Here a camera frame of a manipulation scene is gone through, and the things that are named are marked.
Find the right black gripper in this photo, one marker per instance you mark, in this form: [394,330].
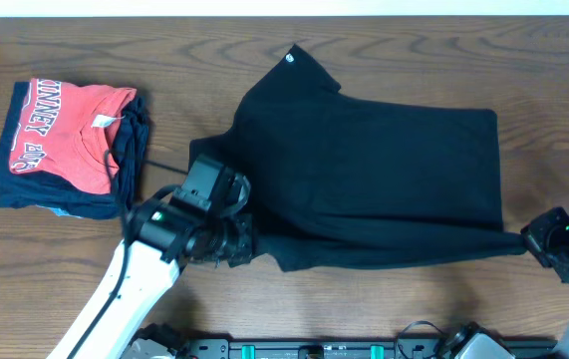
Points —
[533,239]

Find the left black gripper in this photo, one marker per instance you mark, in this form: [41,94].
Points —
[243,239]

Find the black t-shirt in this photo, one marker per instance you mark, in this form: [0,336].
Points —
[344,182]

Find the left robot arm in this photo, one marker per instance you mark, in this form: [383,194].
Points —
[160,239]

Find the red folded t-shirt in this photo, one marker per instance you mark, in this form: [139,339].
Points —
[65,130]

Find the navy folded t-shirt stack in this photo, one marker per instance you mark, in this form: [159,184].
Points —
[58,195]

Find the black mounting rail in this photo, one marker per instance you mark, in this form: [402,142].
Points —
[264,349]

